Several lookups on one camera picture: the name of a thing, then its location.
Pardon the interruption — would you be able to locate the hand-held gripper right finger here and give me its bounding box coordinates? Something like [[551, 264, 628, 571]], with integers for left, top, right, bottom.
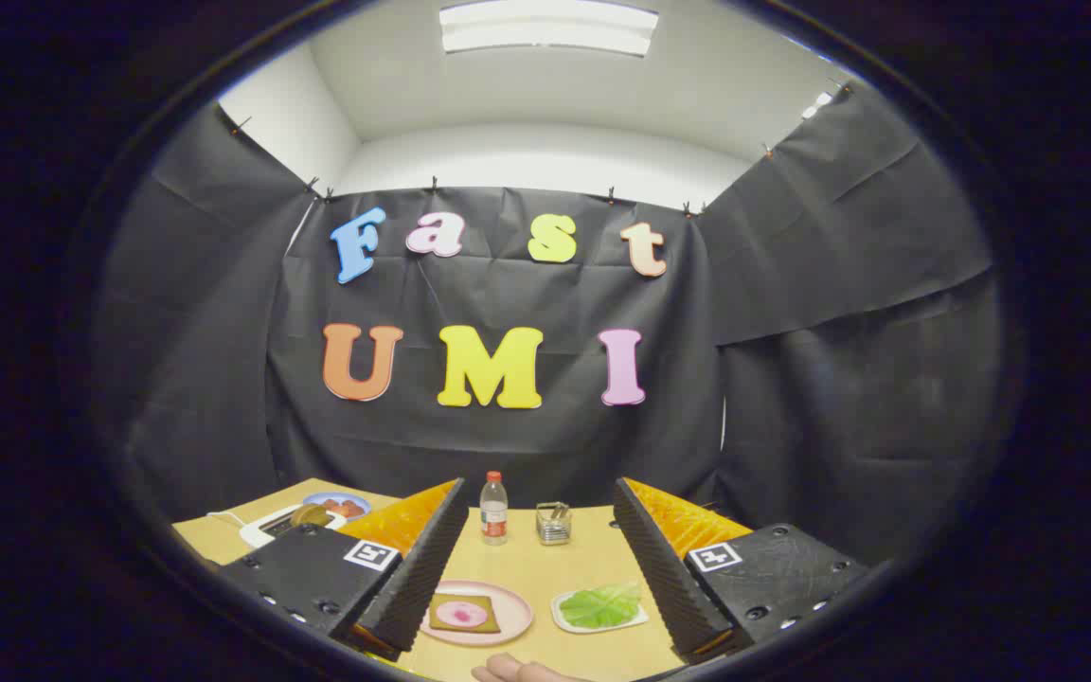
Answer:
[[614, 476, 873, 664]]

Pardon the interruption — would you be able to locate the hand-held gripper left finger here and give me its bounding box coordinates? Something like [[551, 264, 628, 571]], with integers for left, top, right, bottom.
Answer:
[[219, 478, 469, 662]]

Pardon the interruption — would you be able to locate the green lettuce leaf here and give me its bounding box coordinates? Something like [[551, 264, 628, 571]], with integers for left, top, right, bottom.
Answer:
[[558, 583, 644, 629]]

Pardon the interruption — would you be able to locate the brown bread slice with ham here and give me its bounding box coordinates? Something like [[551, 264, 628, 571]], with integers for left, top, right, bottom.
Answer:
[[429, 594, 502, 634]]

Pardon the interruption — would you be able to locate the clear bottle with red cap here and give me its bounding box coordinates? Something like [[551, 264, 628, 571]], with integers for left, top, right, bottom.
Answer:
[[480, 471, 510, 547]]

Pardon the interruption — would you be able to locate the pink round plate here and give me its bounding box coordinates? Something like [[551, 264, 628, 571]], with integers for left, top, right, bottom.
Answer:
[[420, 580, 534, 647]]

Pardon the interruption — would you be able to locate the white square plate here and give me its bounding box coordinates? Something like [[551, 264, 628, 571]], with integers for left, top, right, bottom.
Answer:
[[550, 587, 651, 634]]

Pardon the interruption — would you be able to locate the metal mesh utensil holder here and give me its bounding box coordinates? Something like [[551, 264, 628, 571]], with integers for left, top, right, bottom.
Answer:
[[535, 502, 573, 547]]

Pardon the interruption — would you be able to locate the blue round plate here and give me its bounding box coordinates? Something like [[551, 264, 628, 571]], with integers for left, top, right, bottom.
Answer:
[[303, 491, 372, 520]]

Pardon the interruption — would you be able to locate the white toaster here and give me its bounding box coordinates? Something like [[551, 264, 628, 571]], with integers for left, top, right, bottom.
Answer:
[[240, 502, 349, 550]]

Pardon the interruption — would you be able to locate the black backdrop cloth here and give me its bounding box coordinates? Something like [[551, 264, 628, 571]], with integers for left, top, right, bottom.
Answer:
[[96, 81, 1006, 569]]

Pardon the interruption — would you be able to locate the ceiling light panel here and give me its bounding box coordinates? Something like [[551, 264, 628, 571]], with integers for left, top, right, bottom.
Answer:
[[439, 0, 660, 56]]

